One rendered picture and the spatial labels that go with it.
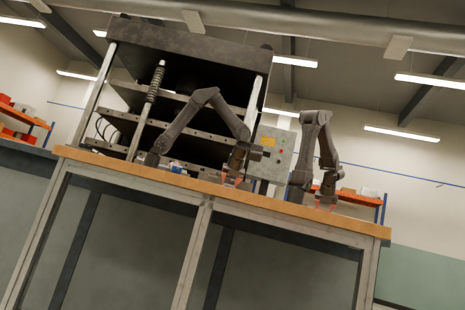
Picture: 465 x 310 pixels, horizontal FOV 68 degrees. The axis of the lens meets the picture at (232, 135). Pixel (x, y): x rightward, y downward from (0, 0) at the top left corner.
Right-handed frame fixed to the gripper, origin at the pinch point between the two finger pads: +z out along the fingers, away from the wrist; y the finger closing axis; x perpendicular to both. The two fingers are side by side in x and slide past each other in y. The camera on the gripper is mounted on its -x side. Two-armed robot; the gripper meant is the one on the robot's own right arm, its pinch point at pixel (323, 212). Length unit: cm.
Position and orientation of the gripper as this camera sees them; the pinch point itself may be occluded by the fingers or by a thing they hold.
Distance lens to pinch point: 169.1
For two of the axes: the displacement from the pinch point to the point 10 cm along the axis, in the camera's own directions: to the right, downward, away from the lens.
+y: -9.5, -1.7, 2.8
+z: -1.1, 9.7, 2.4
